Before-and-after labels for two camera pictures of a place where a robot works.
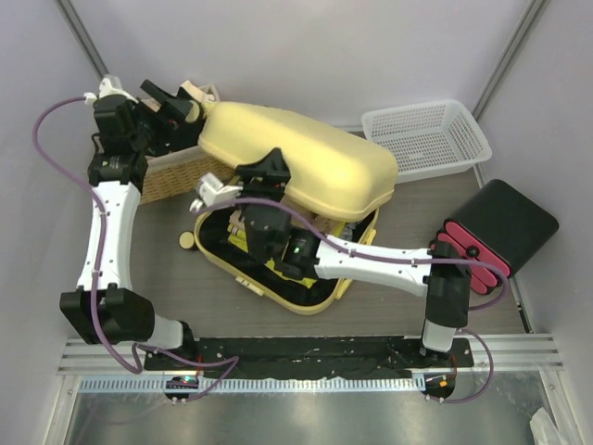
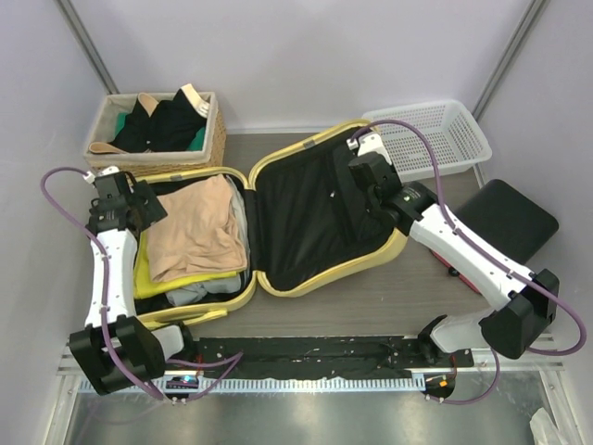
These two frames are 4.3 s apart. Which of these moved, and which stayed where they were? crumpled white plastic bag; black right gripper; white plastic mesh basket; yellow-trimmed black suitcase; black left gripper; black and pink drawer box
Moved: yellow-trimmed black suitcase; black left gripper; black right gripper
Stayed: white plastic mesh basket; black and pink drawer box; crumpled white plastic bag
